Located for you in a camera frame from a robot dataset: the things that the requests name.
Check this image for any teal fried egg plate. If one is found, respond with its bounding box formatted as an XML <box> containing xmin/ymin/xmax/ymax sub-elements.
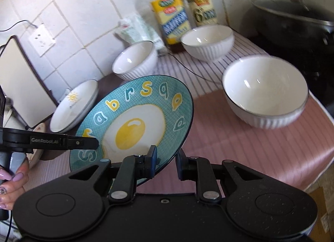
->
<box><xmin>69</xmin><ymin>75</ymin><xmax>194</xmax><ymax>173</ymax></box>

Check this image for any white sun print plate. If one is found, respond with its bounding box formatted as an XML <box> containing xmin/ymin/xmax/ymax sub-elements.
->
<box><xmin>49</xmin><ymin>80</ymin><xmax>99</xmax><ymax>133</ymax></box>

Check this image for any large white ribbed bowl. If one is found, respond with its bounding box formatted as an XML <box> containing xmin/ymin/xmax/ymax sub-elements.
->
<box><xmin>222</xmin><ymin>55</ymin><xmax>309</xmax><ymax>129</ymax></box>

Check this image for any small white ribbed bowl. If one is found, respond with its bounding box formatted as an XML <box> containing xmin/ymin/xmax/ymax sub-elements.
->
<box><xmin>111</xmin><ymin>41</ymin><xmax>158</xmax><ymax>81</ymax></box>
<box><xmin>181</xmin><ymin>24</ymin><xmax>234</xmax><ymax>63</ymax></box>

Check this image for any left hand with painted nails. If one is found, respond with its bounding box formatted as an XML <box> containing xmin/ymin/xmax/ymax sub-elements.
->
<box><xmin>1</xmin><ymin>158</ymin><xmax>29</xmax><ymax>210</ymax></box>

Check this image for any white cutting board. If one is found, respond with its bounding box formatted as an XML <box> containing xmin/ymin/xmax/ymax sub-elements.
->
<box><xmin>1</xmin><ymin>35</ymin><xmax>58</xmax><ymax>128</ymax></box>

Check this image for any striped pink table mat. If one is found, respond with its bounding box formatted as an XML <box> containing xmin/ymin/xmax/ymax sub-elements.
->
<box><xmin>24</xmin><ymin>29</ymin><xmax>334</xmax><ymax>196</ymax></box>

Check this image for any white seasoning bag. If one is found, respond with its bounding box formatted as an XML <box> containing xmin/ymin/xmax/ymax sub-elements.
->
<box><xmin>115</xmin><ymin>14</ymin><xmax>168</xmax><ymax>56</ymax></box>

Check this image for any white vinegar bottle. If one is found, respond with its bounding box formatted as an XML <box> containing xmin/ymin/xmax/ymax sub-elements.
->
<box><xmin>186</xmin><ymin>0</ymin><xmax>218</xmax><ymax>27</ymax></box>

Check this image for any black wok with lid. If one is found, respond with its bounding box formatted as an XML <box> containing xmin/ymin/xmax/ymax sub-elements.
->
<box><xmin>247</xmin><ymin>0</ymin><xmax>333</xmax><ymax>113</ymax></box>

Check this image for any yellow label cooking wine bottle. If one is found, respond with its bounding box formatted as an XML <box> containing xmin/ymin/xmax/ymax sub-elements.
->
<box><xmin>135</xmin><ymin>0</ymin><xmax>191</xmax><ymax>54</ymax></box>

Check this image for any black power cable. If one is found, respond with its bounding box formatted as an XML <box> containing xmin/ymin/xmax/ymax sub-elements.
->
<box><xmin>166</xmin><ymin>51</ymin><xmax>223</xmax><ymax>84</ymax></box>

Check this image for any white wall socket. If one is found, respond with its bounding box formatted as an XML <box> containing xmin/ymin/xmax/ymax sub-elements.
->
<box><xmin>28</xmin><ymin>24</ymin><xmax>56</xmax><ymax>57</ymax></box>

